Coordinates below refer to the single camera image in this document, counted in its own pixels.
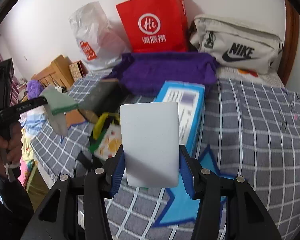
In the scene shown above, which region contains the white Miniso plastic bag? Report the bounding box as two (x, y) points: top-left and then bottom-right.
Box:
(69, 2), (130, 70)

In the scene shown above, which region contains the red paper shopping bag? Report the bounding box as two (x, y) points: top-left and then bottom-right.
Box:
(116, 0), (189, 53)

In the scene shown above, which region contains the white and green sock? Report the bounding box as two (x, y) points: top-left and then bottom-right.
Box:
(40, 85), (78, 137)

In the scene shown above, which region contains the beige Nike waist bag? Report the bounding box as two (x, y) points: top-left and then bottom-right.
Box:
(190, 14), (283, 75)

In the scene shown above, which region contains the person's left hand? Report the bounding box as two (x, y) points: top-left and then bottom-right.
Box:
(0, 122), (23, 178)

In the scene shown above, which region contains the orange print wipe packet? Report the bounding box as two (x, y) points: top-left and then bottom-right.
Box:
(94, 124), (122, 161)

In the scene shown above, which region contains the dark green tea box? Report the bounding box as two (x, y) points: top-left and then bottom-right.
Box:
(78, 79), (127, 124)

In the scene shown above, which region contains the yellow mesh pouch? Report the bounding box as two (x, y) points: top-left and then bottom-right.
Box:
(92, 112), (120, 140)

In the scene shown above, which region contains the brown wooden door frame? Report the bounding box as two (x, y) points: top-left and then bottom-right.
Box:
(277, 0), (300, 86)

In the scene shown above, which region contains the purple plush toy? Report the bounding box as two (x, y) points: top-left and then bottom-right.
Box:
(27, 80), (44, 100)

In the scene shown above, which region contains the patterned book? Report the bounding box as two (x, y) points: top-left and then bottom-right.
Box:
(69, 61), (88, 82)

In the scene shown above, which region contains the grey plaid bed sheet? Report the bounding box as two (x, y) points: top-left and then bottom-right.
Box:
(29, 69), (300, 240)

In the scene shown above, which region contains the wooden bed headboard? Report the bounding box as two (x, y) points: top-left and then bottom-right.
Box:
(31, 55), (74, 89)

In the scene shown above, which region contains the blue felt star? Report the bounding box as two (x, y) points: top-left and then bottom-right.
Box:
(152, 144), (237, 228)

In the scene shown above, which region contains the blue tissue pack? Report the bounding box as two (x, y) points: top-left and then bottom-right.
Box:
(154, 81), (205, 155)

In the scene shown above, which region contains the green wipe packet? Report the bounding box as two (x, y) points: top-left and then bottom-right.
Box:
(88, 140), (101, 154)

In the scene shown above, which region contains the black strap with snap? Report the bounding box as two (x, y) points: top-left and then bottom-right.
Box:
(76, 151), (103, 173)

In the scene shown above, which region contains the brown felt star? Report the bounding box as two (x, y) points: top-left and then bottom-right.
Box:
(65, 109), (86, 129)

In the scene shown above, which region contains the purple folded towel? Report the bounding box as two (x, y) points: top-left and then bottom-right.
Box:
(106, 52), (219, 96)

